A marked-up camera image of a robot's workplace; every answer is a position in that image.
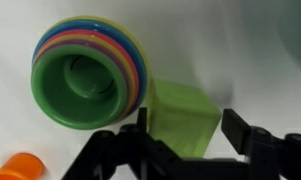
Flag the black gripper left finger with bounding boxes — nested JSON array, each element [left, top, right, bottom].
[[60, 106, 178, 180]]

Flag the light green building block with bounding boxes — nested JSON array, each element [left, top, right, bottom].
[[146, 78, 223, 159]]

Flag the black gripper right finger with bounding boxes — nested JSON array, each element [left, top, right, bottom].
[[220, 108, 301, 180]]

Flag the small orange cup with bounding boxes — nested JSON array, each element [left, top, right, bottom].
[[0, 152, 45, 180]]

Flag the rainbow stacking cups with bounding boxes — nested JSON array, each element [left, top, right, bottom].
[[30, 15, 152, 130]]

